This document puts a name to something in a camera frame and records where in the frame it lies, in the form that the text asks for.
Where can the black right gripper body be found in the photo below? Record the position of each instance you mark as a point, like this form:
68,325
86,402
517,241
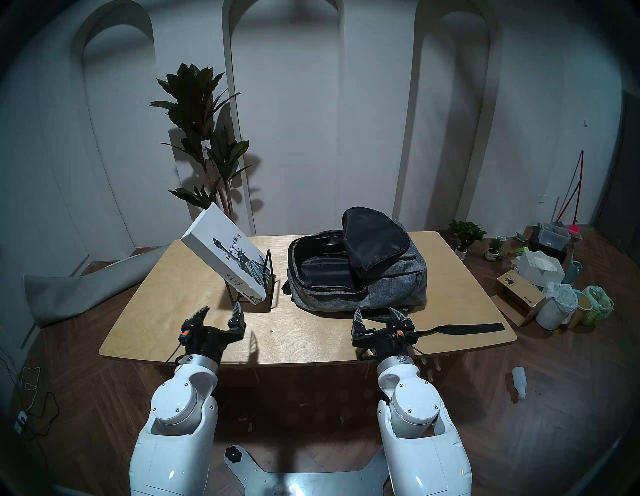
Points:
382,342

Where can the white plastic bottle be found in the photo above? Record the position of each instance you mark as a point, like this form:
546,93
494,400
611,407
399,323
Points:
520,382

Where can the white open box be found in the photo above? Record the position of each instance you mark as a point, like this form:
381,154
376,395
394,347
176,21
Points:
537,262

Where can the red broom with dustpan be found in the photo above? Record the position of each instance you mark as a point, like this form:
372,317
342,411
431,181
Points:
575,229

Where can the tan paper cup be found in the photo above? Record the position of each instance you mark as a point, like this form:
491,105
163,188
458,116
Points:
580,310

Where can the brown cardboard box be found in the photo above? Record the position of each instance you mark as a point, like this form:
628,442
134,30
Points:
520,295

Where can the grey black backpack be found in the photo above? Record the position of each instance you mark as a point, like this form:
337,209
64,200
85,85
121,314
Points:
400,280

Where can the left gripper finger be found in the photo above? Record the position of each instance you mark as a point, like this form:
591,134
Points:
237,317
199,319

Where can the tiny potted plant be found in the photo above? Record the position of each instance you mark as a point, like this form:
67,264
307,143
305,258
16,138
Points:
494,247

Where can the black storage box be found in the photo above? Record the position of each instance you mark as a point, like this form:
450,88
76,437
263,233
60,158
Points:
537,246

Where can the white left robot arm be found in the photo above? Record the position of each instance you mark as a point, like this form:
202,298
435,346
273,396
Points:
180,400

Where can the white power strip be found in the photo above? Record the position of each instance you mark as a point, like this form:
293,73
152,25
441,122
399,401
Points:
20,422

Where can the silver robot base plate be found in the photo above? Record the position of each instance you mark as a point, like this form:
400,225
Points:
310,485

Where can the white Statue of Liberty book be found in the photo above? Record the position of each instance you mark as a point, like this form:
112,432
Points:
220,250

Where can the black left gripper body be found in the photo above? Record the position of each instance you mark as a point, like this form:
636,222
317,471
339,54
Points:
207,342

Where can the tall dark leafy plant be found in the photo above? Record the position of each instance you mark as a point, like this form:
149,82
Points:
192,90

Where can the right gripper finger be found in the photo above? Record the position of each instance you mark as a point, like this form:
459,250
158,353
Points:
398,316
358,322

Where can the white bagged waste bin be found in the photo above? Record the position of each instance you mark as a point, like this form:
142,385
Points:
552,307

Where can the clear plastic bin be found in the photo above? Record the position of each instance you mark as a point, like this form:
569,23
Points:
552,235

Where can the teal vase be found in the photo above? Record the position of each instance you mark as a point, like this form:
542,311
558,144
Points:
574,272

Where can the dark door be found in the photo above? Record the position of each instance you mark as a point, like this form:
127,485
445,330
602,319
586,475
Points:
625,200

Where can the bushy small potted plant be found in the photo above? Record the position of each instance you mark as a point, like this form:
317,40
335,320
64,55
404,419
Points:
466,232

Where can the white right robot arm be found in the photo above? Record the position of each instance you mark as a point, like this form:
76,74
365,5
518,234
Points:
415,405

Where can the black base plate knob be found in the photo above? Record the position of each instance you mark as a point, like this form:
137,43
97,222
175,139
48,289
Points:
233,454

